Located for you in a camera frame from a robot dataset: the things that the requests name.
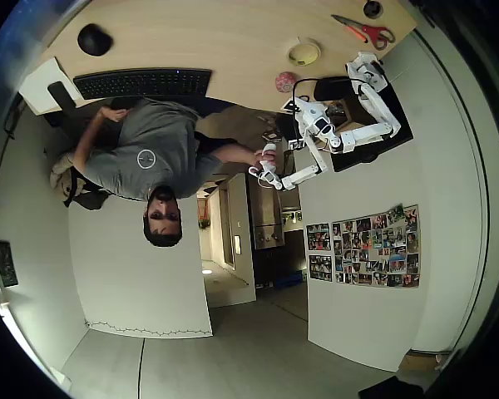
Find black keyboard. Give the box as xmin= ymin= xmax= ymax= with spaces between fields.
xmin=72 ymin=67 xmax=213 ymax=101

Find beige tape roll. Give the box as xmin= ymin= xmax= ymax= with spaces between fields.
xmin=288 ymin=37 xmax=322 ymax=67

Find black round cable grommet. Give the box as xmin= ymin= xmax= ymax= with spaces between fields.
xmin=363 ymin=0 xmax=385 ymax=19

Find blue crate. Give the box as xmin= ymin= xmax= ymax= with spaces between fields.
xmin=273 ymin=269 xmax=308 ymax=290

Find black office chair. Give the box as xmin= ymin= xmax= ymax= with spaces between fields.
xmin=44 ymin=97 xmax=128 ymax=151

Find dark framed picture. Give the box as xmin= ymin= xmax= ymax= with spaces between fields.
xmin=0 ymin=239 xmax=20 ymax=288

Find thin black cable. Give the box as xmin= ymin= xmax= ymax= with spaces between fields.
xmin=2 ymin=101 xmax=26 ymax=140

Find person's right forearm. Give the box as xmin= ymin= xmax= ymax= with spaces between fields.
xmin=211 ymin=142 xmax=258 ymax=165

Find red handled scissors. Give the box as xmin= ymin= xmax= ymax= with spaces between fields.
xmin=330 ymin=14 xmax=397 ymax=52

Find large photo collage poster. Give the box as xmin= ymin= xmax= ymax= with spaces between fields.
xmin=331 ymin=203 xmax=421 ymax=289

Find beige jacket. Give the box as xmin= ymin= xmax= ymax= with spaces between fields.
xmin=49 ymin=151 xmax=88 ymax=201

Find white leader arm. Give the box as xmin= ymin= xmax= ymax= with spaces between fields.
xmin=248 ymin=98 xmax=330 ymax=192

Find person's left hand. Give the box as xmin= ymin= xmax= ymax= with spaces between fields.
xmin=100 ymin=106 xmax=130 ymax=124

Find orange marker pen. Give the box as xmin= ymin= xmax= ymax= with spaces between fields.
xmin=346 ymin=24 xmax=368 ymax=44

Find small photo sheet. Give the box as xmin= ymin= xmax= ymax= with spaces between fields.
xmin=309 ymin=254 xmax=333 ymax=283
xmin=306 ymin=223 xmax=332 ymax=252

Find person's right hand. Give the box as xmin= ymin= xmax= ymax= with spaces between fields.
xmin=253 ymin=147 xmax=280 ymax=168

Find black oval object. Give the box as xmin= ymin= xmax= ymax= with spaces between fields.
xmin=314 ymin=76 xmax=354 ymax=102

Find person's left forearm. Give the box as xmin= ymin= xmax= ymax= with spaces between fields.
xmin=72 ymin=114 xmax=109 ymax=174

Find stainless steel fridge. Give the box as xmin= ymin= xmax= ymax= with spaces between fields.
xmin=248 ymin=174 xmax=286 ymax=250

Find black computer mouse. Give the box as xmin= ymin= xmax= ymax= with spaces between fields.
xmin=77 ymin=23 xmax=114 ymax=57

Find man in grey t-shirt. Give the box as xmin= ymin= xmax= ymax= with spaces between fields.
xmin=72 ymin=98 xmax=284 ymax=249

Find string of fairy lights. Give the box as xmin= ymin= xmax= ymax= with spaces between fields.
xmin=84 ymin=318 xmax=213 ymax=337

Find cardboard box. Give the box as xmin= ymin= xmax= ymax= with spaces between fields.
xmin=398 ymin=350 xmax=451 ymax=374

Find white paper notebook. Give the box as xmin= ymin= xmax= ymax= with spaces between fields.
xmin=18 ymin=57 xmax=84 ymax=116

